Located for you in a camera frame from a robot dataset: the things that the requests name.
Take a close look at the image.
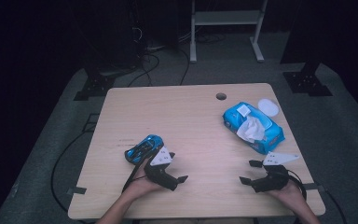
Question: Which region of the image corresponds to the black wire floor frame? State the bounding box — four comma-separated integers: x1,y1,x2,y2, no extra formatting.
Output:
81,112,101,133

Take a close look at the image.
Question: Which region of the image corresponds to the left hand-held gripper cable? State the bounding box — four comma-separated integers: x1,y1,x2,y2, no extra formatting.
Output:
121,152,157,193

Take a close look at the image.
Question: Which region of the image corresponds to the hand-held gripper cable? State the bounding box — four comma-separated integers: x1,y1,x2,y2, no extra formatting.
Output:
121,152,157,193
283,168,308,202

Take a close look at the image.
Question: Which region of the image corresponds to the blue toy car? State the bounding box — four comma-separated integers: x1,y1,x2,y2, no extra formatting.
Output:
124,133,165,165

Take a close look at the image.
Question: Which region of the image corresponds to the person's left hand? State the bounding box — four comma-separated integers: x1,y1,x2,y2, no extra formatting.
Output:
120,164,166,203

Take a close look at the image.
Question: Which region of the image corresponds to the white round lid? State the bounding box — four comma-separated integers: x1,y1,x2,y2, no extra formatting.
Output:
256,98,280,118

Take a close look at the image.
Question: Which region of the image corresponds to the person's right hand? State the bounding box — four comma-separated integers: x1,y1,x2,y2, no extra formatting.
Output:
267,178,307,216

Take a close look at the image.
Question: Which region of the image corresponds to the dark equipment cabinet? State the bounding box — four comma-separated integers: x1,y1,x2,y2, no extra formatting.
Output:
74,0,144,74

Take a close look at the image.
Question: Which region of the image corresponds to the black stand base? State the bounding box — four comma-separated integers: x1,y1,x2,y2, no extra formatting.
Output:
73,73,117,102
282,60,334,97

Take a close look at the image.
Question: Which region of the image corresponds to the blue wet wipe pack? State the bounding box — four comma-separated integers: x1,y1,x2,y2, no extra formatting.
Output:
222,101,286,156

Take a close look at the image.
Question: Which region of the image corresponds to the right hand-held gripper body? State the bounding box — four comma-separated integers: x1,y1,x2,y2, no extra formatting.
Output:
251,151,301,194

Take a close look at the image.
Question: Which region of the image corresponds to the white wet wipe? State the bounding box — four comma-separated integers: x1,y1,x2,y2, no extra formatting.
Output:
236,116,267,144

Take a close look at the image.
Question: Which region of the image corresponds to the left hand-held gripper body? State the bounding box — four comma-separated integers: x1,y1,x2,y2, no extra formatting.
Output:
143,146,180,191

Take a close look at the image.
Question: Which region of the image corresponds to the white metal stand frame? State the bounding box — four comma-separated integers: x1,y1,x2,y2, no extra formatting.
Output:
189,0,269,64

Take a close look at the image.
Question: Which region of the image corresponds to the right hand-held gripper cable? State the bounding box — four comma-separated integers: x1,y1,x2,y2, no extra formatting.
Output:
283,168,308,202

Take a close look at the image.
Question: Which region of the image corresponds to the grey tape piece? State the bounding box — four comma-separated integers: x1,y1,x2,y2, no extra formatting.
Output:
302,182,326,192
65,186,88,196

